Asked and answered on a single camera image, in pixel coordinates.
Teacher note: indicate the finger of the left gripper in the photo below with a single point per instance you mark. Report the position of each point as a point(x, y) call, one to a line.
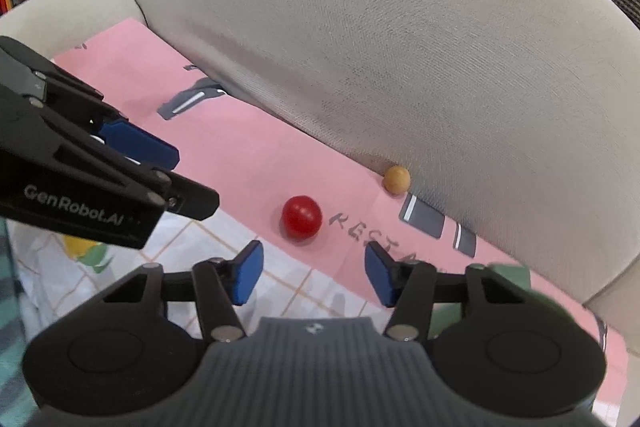
point(31, 75)
point(181, 195)

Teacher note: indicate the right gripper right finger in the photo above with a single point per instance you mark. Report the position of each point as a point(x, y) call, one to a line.
point(515, 359)

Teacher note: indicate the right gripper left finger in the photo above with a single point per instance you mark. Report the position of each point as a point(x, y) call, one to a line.
point(139, 341)

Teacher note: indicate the green colander bowl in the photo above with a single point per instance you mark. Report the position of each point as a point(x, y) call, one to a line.
point(451, 305)

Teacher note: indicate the red cherry tomato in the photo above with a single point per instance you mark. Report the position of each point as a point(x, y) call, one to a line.
point(301, 217)

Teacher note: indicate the pink checkered picnic cloth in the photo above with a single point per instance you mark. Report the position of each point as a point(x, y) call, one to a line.
point(256, 163)

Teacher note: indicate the teal striped towel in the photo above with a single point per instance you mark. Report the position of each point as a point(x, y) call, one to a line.
point(17, 405)

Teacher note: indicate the brown longan by sofa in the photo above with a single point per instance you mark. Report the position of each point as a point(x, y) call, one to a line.
point(397, 180)

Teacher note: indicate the beige sofa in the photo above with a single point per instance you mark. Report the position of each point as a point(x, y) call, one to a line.
point(518, 117)

